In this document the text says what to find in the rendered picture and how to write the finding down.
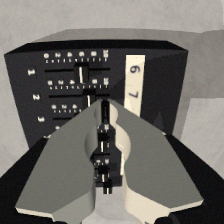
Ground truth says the black lighting desk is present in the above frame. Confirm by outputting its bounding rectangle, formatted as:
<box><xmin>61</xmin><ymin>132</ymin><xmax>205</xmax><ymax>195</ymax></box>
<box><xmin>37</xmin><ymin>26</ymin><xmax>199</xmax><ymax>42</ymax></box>
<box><xmin>4</xmin><ymin>39</ymin><xmax>188</xmax><ymax>194</ymax></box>

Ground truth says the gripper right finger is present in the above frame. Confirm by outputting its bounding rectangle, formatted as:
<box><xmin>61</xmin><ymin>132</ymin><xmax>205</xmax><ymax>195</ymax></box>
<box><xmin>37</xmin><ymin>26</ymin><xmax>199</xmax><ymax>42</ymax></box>
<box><xmin>105</xmin><ymin>99</ymin><xmax>224</xmax><ymax>224</ymax></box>

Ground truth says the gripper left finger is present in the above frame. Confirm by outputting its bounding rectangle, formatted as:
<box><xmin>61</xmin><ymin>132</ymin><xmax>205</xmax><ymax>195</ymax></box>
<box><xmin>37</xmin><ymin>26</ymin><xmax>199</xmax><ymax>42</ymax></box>
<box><xmin>0</xmin><ymin>99</ymin><xmax>105</xmax><ymax>224</ymax></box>

